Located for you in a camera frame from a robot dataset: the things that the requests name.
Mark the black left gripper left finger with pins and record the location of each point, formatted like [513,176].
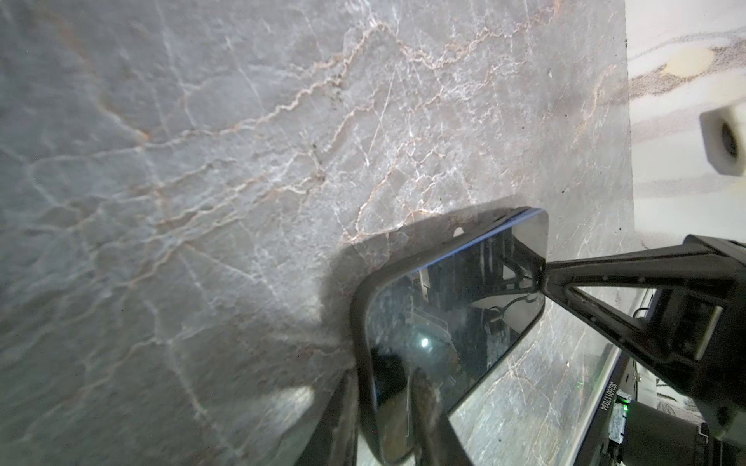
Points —
[334,441]

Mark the black smartphone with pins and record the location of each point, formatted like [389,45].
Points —
[454,326]

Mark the black phone case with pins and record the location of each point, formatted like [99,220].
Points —
[373,303]

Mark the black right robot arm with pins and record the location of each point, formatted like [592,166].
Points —
[651,437]

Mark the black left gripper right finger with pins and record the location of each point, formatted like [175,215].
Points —
[435,441]

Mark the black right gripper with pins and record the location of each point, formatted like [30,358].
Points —
[679,311]

